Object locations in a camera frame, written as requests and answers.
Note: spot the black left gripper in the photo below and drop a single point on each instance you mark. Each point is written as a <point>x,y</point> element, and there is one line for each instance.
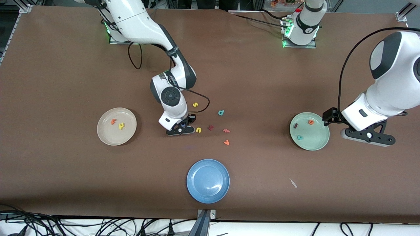
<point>332,116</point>

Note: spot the light green plate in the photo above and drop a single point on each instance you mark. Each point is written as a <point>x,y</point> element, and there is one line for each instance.
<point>313,136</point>

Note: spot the beige brown plate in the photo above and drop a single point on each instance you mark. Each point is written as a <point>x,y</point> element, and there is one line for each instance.
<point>111,136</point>

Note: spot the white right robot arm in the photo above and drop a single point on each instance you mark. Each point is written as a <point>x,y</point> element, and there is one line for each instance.
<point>170,95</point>

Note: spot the brown table cover sheet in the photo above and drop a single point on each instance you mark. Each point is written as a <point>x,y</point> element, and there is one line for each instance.
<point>65,180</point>

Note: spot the orange artificial flowers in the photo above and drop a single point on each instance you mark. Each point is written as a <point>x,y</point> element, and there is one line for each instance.
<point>279,3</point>

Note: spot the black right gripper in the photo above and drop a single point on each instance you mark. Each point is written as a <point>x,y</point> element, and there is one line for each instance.
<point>189,118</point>

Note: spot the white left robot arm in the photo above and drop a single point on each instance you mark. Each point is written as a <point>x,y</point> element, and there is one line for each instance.
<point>393,88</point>

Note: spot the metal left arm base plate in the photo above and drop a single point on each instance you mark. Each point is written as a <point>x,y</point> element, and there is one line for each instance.
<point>311,47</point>

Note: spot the blue plate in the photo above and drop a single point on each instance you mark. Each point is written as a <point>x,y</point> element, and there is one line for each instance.
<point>208,181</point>

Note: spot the white paper scrap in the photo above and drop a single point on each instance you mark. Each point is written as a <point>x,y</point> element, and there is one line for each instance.
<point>293,183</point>

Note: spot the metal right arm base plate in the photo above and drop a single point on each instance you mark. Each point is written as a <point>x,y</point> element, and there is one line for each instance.
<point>115,42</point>

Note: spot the aluminium frame profile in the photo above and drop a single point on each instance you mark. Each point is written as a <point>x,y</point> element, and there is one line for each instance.
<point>26,7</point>
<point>402,15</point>

